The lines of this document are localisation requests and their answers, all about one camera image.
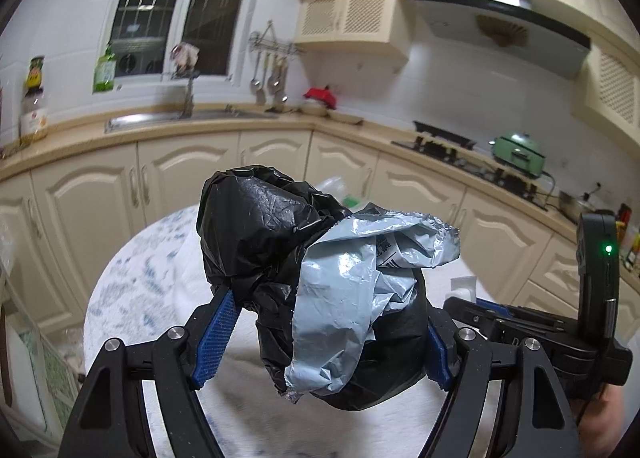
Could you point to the condiment bottles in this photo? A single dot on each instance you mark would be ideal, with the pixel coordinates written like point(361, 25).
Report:
point(630, 238)

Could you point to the steel cooking pot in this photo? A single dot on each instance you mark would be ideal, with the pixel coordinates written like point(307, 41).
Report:
point(575, 205)

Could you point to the cream lower kitchen cabinets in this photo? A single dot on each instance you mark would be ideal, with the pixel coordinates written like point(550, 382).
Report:
point(90, 198)

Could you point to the clear plastic bottle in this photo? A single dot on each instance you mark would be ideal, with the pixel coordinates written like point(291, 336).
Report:
point(332, 187)

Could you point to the clear jar red label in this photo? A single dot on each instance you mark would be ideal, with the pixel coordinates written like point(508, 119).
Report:
point(34, 118)

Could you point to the black plastic bag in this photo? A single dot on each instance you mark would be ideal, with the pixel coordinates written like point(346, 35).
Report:
point(250, 218)

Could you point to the steel wall utensil rack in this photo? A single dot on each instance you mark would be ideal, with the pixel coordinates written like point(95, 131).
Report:
point(272, 44)

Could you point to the steel faucet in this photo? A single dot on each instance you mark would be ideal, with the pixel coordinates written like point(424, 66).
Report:
point(188, 95)

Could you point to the dark kitchen window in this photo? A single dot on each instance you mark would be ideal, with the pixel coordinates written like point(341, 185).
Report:
point(145, 13)

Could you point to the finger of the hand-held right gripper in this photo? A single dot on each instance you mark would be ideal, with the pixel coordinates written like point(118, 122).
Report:
point(520, 333)
point(465, 310)

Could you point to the white blue patterned tablecloth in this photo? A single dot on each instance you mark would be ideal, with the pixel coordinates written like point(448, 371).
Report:
point(130, 298)

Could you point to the grey plastic mailer bag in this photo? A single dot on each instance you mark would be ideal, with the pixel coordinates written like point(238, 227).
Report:
point(330, 298)

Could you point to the yellow label bottle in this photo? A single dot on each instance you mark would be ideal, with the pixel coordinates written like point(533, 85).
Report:
point(36, 73)

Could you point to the cream lattice wall cabinet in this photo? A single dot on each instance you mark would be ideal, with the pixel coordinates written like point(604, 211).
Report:
point(350, 18)

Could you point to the range hood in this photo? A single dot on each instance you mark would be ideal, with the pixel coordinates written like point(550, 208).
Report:
point(500, 38)

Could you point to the woven hand fan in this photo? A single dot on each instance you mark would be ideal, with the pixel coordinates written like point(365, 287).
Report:
point(502, 33)

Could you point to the white cup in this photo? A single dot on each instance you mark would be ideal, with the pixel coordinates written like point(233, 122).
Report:
point(462, 288)

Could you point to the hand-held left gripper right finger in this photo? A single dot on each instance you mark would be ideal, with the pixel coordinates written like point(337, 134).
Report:
point(437, 358)

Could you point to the steel hanging ladle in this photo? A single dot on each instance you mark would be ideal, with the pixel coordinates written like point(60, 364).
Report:
point(273, 80)
point(255, 78)
point(283, 93)

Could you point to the cream lattice corner cabinet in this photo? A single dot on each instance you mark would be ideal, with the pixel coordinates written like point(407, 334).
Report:
point(615, 88)

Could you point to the steel kitchen sink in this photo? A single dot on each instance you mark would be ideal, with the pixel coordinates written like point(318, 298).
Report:
point(150, 119)

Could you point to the red pot lid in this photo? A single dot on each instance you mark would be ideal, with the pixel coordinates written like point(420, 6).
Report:
point(321, 95)

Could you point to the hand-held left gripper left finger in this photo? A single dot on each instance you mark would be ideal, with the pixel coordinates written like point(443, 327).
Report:
point(217, 338)

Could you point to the black gas stove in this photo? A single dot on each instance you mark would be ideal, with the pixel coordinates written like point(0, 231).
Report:
point(450, 148)

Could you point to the green electric pot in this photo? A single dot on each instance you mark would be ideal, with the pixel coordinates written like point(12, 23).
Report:
point(520, 155)

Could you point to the green patterned furniture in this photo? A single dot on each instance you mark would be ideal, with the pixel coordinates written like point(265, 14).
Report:
point(50, 363)

